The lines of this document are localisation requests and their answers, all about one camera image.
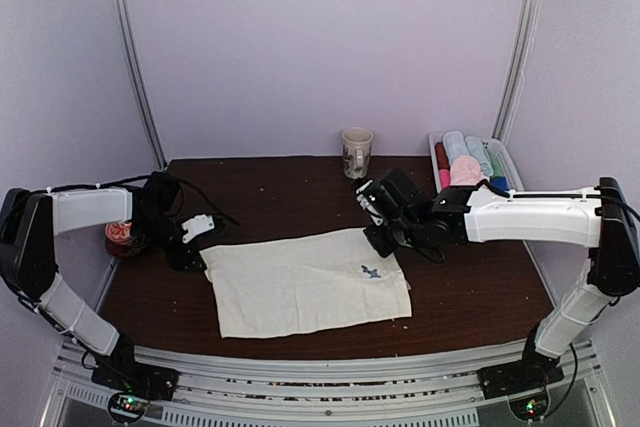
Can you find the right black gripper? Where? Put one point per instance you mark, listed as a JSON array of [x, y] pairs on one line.
[[383, 247]]

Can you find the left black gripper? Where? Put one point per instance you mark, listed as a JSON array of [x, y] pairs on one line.
[[179, 260]]

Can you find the red white patterned bowl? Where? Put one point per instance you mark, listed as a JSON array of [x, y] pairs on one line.
[[119, 233]]

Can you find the pink towel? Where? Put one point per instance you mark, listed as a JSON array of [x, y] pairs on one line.
[[465, 170], [444, 177]]

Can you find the cream towel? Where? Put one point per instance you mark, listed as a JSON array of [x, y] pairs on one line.
[[304, 285]]

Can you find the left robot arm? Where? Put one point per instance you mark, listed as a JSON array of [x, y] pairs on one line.
[[148, 302]]

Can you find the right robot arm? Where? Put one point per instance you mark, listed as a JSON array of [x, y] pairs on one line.
[[596, 218]]

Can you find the pink rolled towel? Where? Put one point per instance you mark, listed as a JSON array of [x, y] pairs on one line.
[[444, 177]]

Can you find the dark red rolled towel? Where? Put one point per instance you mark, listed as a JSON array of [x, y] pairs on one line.
[[442, 159]]

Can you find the light blue rolled towel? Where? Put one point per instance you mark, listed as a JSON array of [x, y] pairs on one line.
[[454, 145]]

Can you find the floral ceramic mug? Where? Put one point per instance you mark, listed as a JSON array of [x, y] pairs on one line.
[[356, 151]]

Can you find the pale blue rolled towel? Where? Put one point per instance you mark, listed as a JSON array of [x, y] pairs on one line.
[[478, 151]]

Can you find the green rolled towel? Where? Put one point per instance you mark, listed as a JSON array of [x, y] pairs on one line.
[[496, 166]]

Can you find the white plastic basket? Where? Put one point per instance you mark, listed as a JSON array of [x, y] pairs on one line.
[[494, 146]]

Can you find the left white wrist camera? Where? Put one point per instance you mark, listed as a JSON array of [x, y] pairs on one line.
[[199, 225]]

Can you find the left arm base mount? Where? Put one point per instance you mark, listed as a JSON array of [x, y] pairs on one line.
[[133, 395]]

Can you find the right aluminium frame post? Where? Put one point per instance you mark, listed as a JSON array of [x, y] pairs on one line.
[[524, 39]]

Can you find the aluminium frame post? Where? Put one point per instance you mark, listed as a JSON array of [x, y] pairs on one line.
[[524, 39], [137, 82]]

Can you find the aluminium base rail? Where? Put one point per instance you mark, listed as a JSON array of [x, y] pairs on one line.
[[424, 390]]

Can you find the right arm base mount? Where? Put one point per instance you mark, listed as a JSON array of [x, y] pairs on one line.
[[524, 387]]

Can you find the left aluminium frame post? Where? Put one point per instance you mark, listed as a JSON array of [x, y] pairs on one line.
[[137, 82]]

